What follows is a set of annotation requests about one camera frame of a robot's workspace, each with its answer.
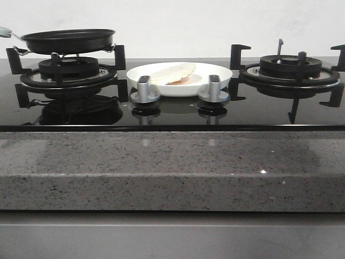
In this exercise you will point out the white ceramic plate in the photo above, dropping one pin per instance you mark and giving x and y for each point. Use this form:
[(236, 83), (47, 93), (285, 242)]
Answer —
[(188, 86)]

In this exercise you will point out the fried egg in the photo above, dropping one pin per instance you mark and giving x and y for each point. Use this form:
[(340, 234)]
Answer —
[(176, 75)]

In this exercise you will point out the black frying pan mint handle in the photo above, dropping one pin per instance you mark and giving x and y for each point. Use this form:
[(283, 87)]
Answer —
[(72, 41)]

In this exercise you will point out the silver stove knob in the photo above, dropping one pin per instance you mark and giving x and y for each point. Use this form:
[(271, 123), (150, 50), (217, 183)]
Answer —
[(214, 93), (146, 91)]

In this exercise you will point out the black glass gas hob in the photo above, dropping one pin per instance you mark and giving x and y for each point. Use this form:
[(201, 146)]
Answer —
[(250, 107)]

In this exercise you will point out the black burner with pot support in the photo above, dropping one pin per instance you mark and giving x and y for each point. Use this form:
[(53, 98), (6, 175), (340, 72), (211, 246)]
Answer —
[(63, 77)]

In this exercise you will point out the grey cabinet front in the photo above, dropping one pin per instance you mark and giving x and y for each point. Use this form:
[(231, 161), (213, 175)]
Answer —
[(171, 235)]

